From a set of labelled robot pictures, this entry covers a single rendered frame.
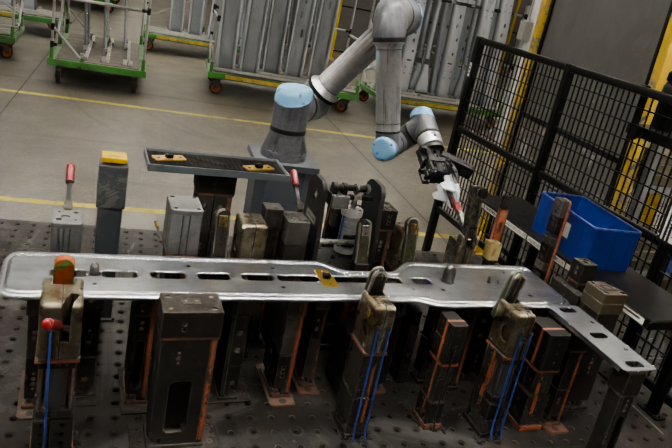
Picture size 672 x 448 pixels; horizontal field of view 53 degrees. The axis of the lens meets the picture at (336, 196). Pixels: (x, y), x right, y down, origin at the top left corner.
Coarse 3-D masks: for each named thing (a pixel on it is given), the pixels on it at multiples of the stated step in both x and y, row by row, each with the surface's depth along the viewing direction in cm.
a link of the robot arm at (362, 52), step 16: (416, 16) 203; (368, 32) 211; (352, 48) 214; (368, 48) 211; (336, 64) 217; (352, 64) 214; (368, 64) 216; (320, 80) 220; (336, 80) 217; (320, 96) 219; (336, 96) 224; (320, 112) 223
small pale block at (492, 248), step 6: (486, 240) 193; (492, 240) 193; (486, 246) 192; (492, 246) 190; (498, 246) 191; (486, 252) 192; (492, 252) 191; (498, 252) 192; (486, 258) 192; (492, 258) 192; (486, 264) 192; (492, 264) 193
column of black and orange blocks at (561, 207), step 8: (560, 200) 198; (568, 200) 199; (552, 208) 201; (560, 208) 198; (568, 208) 198; (552, 216) 201; (560, 216) 198; (552, 224) 201; (560, 224) 200; (552, 232) 200; (560, 232) 201; (544, 240) 204; (552, 240) 201; (544, 248) 204; (552, 248) 202; (544, 256) 203; (552, 256) 203; (536, 264) 206; (544, 264) 203; (536, 272) 206; (544, 272) 206; (544, 280) 206
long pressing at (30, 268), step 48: (0, 288) 131; (96, 288) 137; (144, 288) 141; (192, 288) 145; (240, 288) 149; (288, 288) 154; (336, 288) 159; (384, 288) 164; (432, 288) 169; (480, 288) 175; (528, 288) 181
